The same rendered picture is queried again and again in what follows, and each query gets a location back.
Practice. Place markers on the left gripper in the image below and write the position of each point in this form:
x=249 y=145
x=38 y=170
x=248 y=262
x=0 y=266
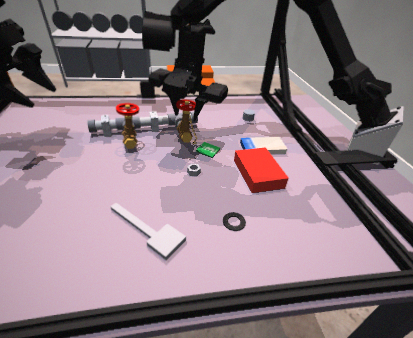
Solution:
x=215 y=93

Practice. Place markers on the grey hex nut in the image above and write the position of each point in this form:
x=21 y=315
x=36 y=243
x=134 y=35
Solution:
x=193 y=169

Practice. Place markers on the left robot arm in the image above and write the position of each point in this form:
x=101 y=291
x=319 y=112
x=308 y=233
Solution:
x=352 y=80

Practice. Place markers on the grey pipe with red valve handwheels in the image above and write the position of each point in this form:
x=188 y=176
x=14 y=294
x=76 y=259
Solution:
x=181 y=121

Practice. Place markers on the black rubber washer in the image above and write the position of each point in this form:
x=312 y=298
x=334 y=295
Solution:
x=234 y=228

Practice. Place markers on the red rectangular block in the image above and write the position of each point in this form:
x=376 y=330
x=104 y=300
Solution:
x=260 y=170

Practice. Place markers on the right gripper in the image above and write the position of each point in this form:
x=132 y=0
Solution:
x=32 y=70

